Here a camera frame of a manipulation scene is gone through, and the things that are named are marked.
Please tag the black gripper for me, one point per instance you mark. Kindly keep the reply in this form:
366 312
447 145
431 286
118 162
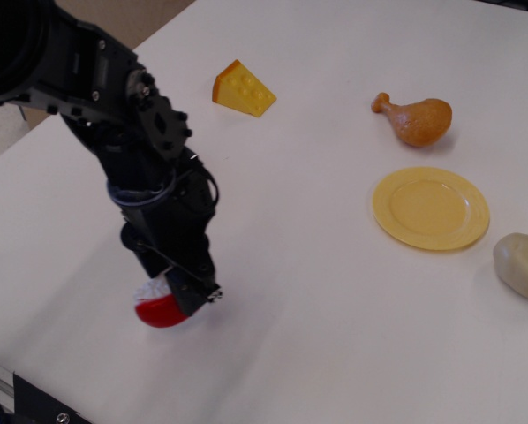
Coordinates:
167 228

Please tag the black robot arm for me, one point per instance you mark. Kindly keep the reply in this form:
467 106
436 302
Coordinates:
53 62

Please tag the yellow plastic plate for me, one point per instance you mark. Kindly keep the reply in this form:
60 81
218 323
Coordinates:
431 209

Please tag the yellow toy cheese wedge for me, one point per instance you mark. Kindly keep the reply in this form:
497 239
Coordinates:
239 89

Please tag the orange toy chicken drumstick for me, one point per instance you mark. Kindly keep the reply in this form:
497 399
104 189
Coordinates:
419 124

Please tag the beige toy potato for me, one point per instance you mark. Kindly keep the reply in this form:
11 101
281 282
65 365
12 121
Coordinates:
511 262

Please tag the black corner bracket with screw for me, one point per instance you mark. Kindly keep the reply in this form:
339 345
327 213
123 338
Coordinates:
38 406

